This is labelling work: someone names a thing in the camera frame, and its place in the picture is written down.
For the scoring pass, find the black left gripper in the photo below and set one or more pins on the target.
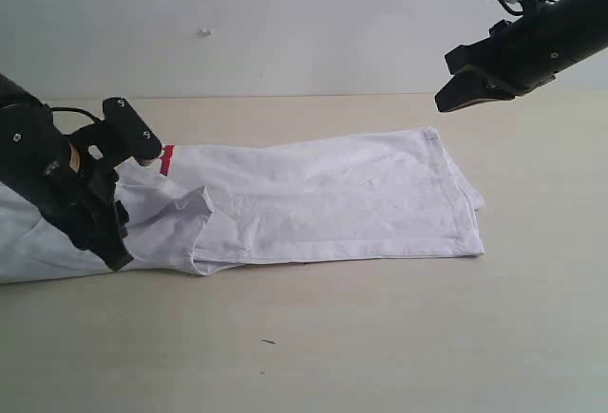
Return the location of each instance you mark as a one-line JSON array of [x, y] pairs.
[[73, 183]]

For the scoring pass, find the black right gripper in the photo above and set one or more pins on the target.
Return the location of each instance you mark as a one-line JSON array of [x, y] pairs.
[[516, 58]]

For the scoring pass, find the white t-shirt red lettering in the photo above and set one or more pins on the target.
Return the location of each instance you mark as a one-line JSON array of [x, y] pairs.
[[201, 209]]

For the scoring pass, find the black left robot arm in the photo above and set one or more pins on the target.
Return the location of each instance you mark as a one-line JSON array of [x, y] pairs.
[[18, 109]]

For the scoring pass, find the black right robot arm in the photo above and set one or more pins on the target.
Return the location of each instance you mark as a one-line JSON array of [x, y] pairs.
[[588, 25]]

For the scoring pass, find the small white wall fixture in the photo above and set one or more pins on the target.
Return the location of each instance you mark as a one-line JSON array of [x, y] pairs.
[[203, 31]]

